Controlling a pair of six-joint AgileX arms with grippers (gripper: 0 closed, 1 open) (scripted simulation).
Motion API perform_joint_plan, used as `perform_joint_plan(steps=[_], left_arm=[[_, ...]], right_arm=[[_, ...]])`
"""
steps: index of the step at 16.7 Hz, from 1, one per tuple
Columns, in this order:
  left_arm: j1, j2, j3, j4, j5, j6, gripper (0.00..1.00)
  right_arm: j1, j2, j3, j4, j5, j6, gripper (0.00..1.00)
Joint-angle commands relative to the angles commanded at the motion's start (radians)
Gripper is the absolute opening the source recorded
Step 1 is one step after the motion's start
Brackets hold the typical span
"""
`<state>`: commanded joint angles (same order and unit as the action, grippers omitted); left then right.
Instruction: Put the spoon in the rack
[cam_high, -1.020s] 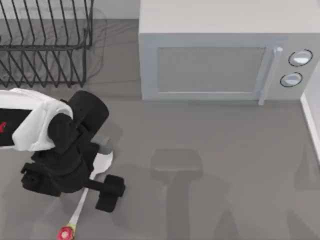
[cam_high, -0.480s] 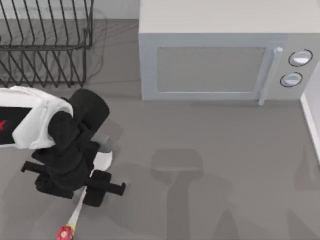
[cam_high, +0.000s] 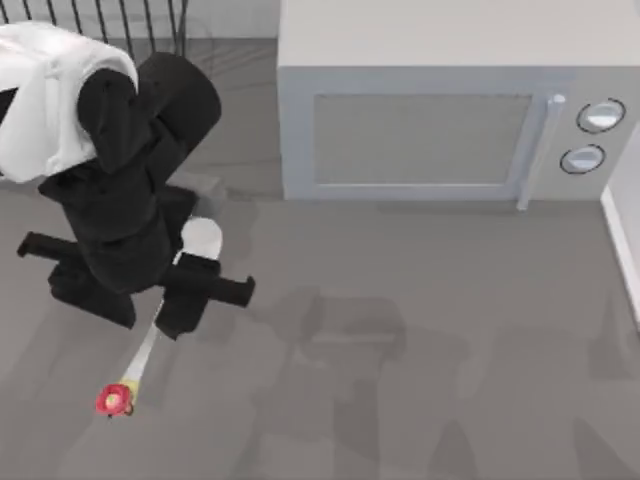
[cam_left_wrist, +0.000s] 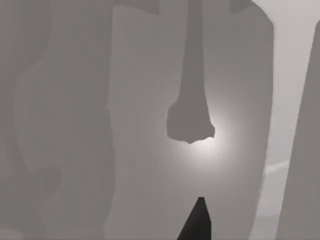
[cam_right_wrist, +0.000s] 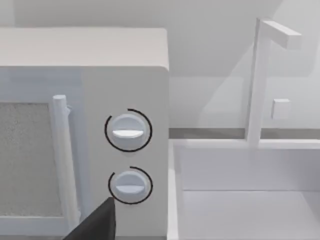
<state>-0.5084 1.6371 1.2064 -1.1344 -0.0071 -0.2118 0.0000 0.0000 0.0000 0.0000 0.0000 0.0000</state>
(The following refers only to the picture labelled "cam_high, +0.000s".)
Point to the white stick with red flower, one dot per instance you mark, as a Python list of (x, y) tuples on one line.
[(141, 360)]

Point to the grey microwave door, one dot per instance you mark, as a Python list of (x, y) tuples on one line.
[(420, 140)]

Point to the pale grey microwave oven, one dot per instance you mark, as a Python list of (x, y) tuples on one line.
[(400, 40)]

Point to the round grey microwave knob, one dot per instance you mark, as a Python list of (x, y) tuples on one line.
[(582, 159), (600, 115)]

